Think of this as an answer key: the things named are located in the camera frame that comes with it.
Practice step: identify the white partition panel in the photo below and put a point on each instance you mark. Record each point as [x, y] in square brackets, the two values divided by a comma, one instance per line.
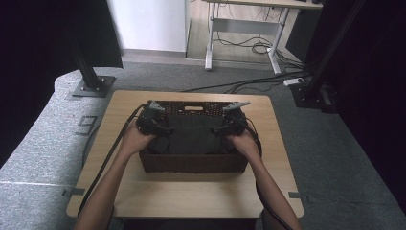
[146, 25]

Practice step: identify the grey tape strip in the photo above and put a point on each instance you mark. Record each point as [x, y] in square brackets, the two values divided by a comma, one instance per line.
[295, 195]
[73, 192]

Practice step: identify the white power strip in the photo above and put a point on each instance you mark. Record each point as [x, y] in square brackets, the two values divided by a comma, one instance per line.
[293, 81]

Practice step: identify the dark cloth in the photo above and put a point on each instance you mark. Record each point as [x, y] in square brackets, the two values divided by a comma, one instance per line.
[191, 134]

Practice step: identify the black box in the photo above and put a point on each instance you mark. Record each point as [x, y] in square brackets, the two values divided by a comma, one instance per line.
[298, 35]

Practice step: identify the black metal stand with baseplate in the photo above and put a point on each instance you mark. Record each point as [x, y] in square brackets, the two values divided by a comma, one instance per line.
[91, 80]

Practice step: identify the black slanted metal stand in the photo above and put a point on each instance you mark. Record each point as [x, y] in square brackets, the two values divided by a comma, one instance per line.
[319, 73]

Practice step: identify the brown woven basket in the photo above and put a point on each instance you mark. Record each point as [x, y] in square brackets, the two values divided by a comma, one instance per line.
[191, 163]

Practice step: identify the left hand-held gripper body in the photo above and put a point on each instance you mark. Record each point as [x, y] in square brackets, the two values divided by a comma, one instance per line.
[148, 121]

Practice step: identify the grey tape square outline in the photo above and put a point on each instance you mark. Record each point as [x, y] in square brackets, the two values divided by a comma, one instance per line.
[79, 127]

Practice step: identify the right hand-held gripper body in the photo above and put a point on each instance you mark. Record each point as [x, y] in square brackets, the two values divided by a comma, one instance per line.
[236, 123]

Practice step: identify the person's right hand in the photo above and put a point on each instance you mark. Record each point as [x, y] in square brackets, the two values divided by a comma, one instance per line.
[244, 143]

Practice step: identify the white metal frame desk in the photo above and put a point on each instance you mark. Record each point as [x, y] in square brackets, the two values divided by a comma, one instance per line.
[242, 26]

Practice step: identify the black curtain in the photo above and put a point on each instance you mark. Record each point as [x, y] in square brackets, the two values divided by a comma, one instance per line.
[32, 64]
[376, 80]

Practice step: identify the person's left hand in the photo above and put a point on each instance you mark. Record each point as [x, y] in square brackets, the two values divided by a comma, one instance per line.
[135, 139]

